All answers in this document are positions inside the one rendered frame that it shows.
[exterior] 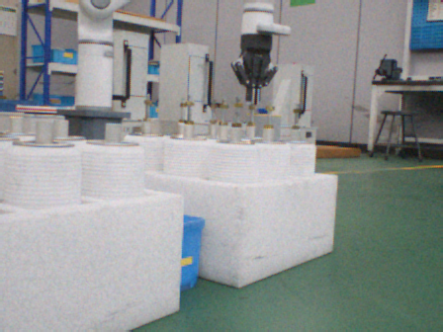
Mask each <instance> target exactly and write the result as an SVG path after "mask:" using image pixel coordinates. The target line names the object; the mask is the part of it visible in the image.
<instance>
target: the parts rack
mask: <svg viewBox="0 0 443 332"><path fill-rule="evenodd" d="M29 1H30V0H22V20H21V59H20V101H28V100H29V98H30V97H31V94H32V93H33V92H34V89H35V88H36V85H37V84H38V82H39V80H40V77H41V76H42V75H43V74H44V102H43V105H48V106H49V83H50V74H51V75H65V76H71V77H76V75H77V69H78V66H75V65H69V64H58V63H53V62H50V54H51V17H53V18H57V19H63V20H67V21H74V22H78V4H75V3H68V2H65V1H62V0H44V1H41V2H39V3H32V4H29ZM172 2H174V0H172V1H171V2H170V4H169V5H168V7H167V9H165V11H164V13H163V15H162V16H161V17H160V19H162V18H163V16H165V14H166V12H167V10H168V9H169V7H170V6H171V5H172ZM28 4H29V5H28ZM182 7H183V0H177V13H176V25H172V24H168V23H162V22H158V21H152V20H149V19H146V18H140V17H136V16H130V15H127V14H120V13H117V12H113V29H115V30H122V31H127V32H134V33H138V34H145V35H149V59H148V61H150V60H152V59H153V46H154V41H156V42H157V44H158V46H159V47H160V49H161V45H160V42H158V40H157V38H156V37H155V36H154V34H158V33H165V32H176V43H180V42H181V23H182ZM155 12H156V0H151V7H150V17H153V18H155ZM28 13H31V14H38V15H42V16H44V43H43V40H42V39H41V36H40V35H39V34H38V31H37V30H36V27H35V26H34V23H33V21H32V19H31V18H30V17H29V14H28ZM27 18H28V19H29V21H30V23H31V24H32V27H33V28H34V31H35V33H36V35H37V36H38V39H39V40H40V42H41V44H42V46H43V49H44V55H42V56H34V57H27ZM155 30H167V31H161V32H156V31H155ZM42 57H44V63H38V64H27V59H34V58H42ZM27 72H32V73H39V74H40V75H39V76H38V79H37V80H36V83H35V84H34V87H33V88H32V89H31V92H30V94H29V96H28V97H27V99H26V93H27ZM152 82H160V75H149V74H147V75H146V87H147V93H146V94H150V100H151V95H152Z"/></svg>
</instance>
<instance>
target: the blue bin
mask: <svg viewBox="0 0 443 332"><path fill-rule="evenodd" d="M204 227H205V219H204V218H201V217H198V216H191V215H188V214H183V239H182V253H181V283H180V291H184V290H188V289H189V288H194V287H195V286H196V285H197V277H198V270H199V256H200V249H201V242H202V228H204Z"/></svg>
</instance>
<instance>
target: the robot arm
mask: <svg viewBox="0 0 443 332"><path fill-rule="evenodd" d="M132 1H133V0H79V5H78V69H77V75H76V99H75V110H91V111H103V112H111V111H112V97H113V55H114V37H113V12H115V11H117V10H118V9H120V8H121V7H123V6H124V5H127V4H129V2H132ZM273 9H274V0H244V5H243V16H242V23H241V35H240V49H241V53H240V56H239V59H238V60H237V61H234V62H232V63H231V68H232V69H233V72H234V73H235V76H236V77H237V79H238V82H239V83H240V84H241V85H244V86H245V87H246V95H245V100H246V102H247V105H259V102H260V100H261V88H262V87H264V86H268V84H269V83H270V81H271V80H272V78H273V77H274V76H275V74H276V72H277V70H278V69H279V68H278V67H277V66H274V65H273V64H272V63H271V57H270V52H271V50H272V38H273V35H274V36H290V35H291V28H290V27H287V26H284V25H276V24H274V23H273ZM242 67H243V68H244V69H243V68H242ZM265 71H266V72H265ZM249 73H252V74H251V75H249Z"/></svg>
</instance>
